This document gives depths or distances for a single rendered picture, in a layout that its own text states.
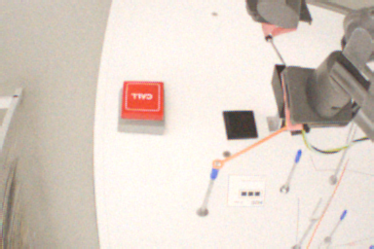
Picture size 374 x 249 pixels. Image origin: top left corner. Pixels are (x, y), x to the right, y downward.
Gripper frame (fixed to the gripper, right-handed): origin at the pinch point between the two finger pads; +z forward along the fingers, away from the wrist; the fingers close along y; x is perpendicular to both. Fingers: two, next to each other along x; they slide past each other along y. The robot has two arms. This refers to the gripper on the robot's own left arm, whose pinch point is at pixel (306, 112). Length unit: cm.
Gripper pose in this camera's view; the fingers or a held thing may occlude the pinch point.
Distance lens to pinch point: 102.5
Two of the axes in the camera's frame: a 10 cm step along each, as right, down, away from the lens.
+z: -1.7, 2.2, 9.6
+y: 9.8, -0.3, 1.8
